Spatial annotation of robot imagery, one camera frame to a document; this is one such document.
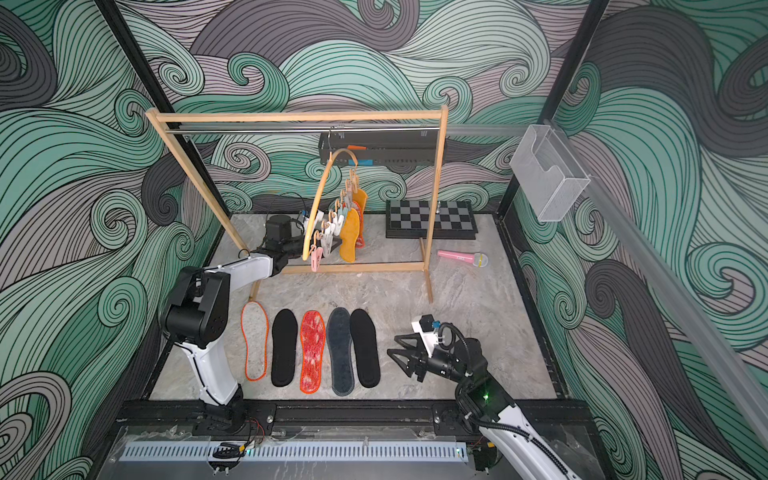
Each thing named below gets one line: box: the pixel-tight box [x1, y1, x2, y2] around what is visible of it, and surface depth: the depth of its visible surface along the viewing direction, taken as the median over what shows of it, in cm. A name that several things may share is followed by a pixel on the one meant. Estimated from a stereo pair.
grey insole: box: [326, 307, 355, 397], surface depth 85 cm
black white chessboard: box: [386, 200, 478, 240], surface depth 116 cm
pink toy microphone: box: [437, 250, 489, 268], surface depth 105 cm
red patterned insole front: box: [241, 301, 269, 382], surface depth 87 cm
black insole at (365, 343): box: [350, 309, 381, 389], surface depth 87 cm
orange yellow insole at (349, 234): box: [340, 208, 360, 263], surface depth 92 cm
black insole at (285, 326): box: [271, 309, 299, 388], surface depth 87 cm
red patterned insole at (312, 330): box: [300, 310, 326, 395], surface depth 86 cm
